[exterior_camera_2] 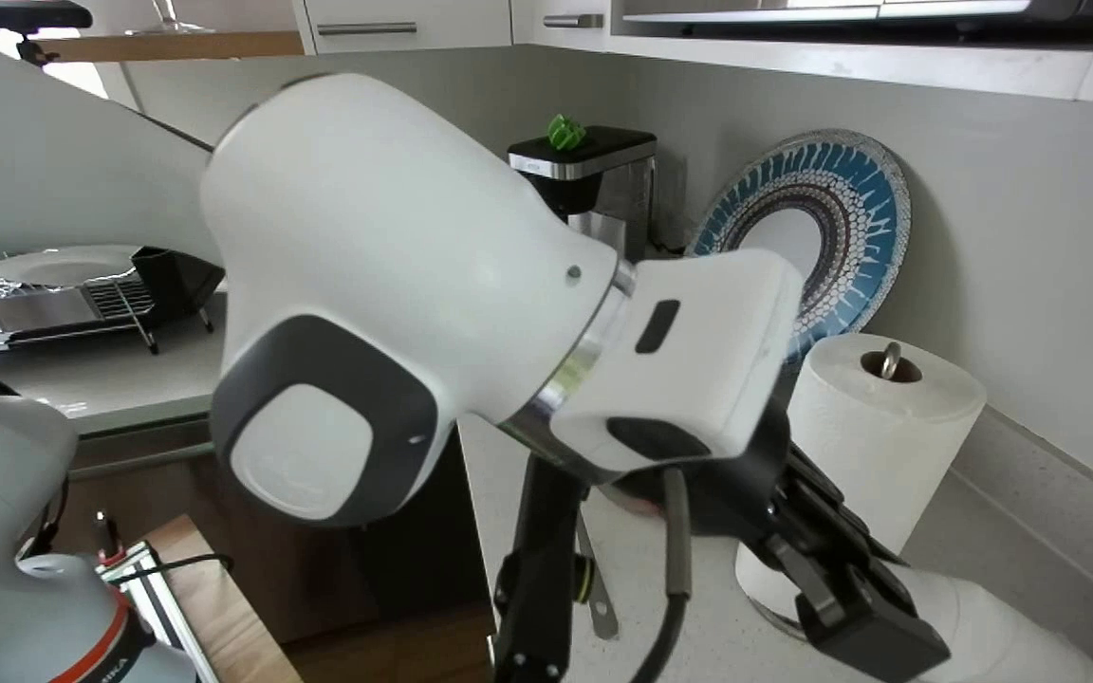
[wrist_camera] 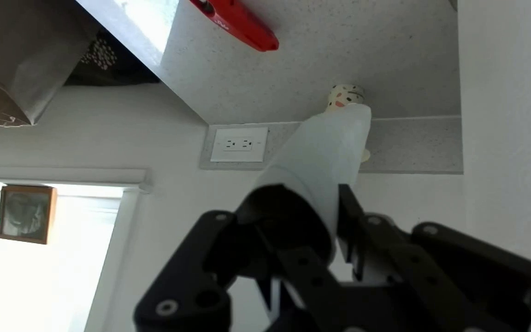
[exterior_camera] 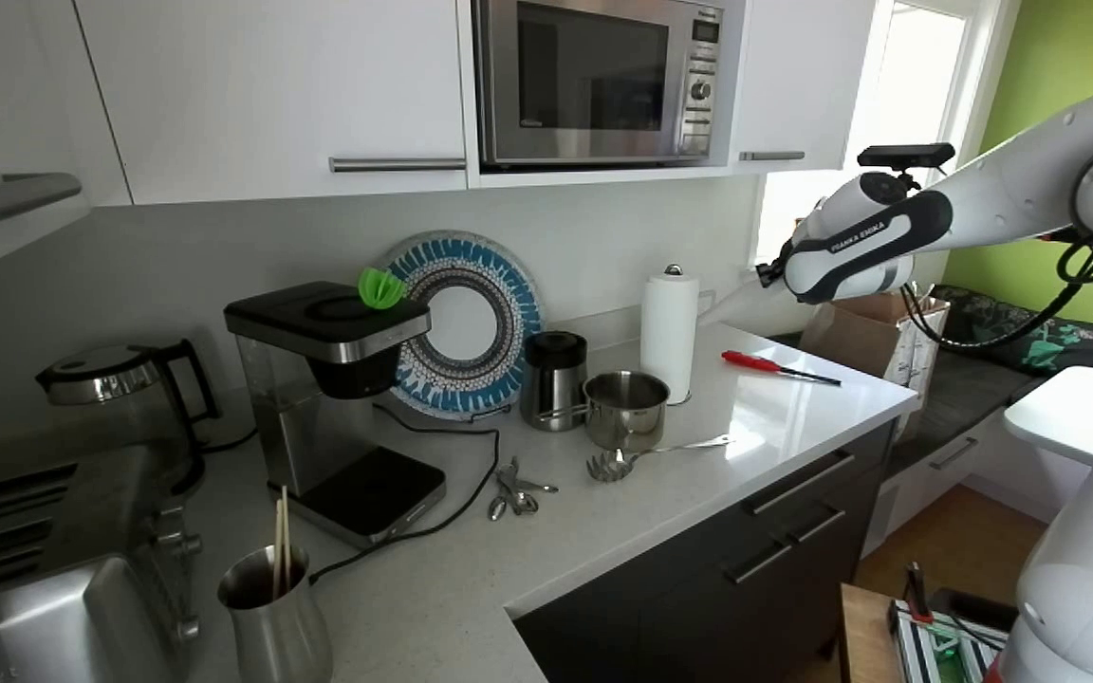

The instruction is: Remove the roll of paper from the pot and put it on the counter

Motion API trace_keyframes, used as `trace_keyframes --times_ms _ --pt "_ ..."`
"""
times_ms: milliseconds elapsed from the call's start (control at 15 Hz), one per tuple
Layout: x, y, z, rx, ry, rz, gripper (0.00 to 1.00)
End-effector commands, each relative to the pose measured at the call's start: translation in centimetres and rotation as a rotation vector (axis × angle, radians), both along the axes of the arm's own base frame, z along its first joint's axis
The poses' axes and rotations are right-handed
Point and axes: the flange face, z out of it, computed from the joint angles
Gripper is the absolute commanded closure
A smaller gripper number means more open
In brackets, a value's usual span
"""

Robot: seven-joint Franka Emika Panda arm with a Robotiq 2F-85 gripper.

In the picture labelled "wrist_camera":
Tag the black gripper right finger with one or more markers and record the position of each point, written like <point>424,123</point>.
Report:
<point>450,278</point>

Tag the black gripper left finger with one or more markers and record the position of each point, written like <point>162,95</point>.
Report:
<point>184,270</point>

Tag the white roll of paper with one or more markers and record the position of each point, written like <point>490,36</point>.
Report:
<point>326,154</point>

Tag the bright window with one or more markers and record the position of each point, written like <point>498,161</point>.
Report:
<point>44,283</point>

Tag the small white dotted object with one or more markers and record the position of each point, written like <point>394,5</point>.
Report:
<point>345,95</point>

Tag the brown cardboard box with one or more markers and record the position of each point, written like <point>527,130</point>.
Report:
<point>26,56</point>

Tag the white wall outlet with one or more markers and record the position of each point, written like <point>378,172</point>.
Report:
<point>238,145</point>

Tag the wooden picture frame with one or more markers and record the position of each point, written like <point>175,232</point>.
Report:
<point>26,215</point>

